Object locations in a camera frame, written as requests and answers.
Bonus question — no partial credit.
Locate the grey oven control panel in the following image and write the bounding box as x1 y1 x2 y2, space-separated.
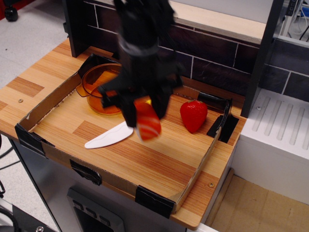
67 188 125 232

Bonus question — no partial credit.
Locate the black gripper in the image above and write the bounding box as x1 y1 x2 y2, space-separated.
98 47 184 128

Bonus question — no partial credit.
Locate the salmon sushi toy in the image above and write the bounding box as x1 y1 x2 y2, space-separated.
134 101 161 141

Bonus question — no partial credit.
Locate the dark grey left post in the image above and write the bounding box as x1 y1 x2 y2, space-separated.
62 0 96 58

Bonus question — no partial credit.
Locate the orange transparent plastic pot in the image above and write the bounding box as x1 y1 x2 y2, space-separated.
76 63 121 115

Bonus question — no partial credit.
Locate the dark grey right post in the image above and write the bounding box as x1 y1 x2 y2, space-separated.
241 0 284 118

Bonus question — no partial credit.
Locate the light wooden shelf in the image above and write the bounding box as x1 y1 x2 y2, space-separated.
170 1 266 44

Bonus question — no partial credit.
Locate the dark grey post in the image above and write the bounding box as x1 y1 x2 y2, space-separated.
62 0 96 58
241 0 284 118

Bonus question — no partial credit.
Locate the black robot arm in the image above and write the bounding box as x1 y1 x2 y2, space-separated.
98 0 184 128

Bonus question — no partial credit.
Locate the black caster wheel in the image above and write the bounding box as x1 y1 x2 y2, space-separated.
4 6 18 22

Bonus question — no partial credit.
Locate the red toy strawberry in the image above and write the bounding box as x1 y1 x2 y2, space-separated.
180 100 208 133

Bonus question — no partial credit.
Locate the cardboard fence with black tape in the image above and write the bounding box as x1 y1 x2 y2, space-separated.
15 54 241 227

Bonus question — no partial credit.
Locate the white ridged sink drainboard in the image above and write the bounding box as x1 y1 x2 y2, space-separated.
232 89 309 204

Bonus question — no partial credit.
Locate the yellow handled white toy knife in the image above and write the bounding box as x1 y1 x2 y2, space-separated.
84 121 134 149

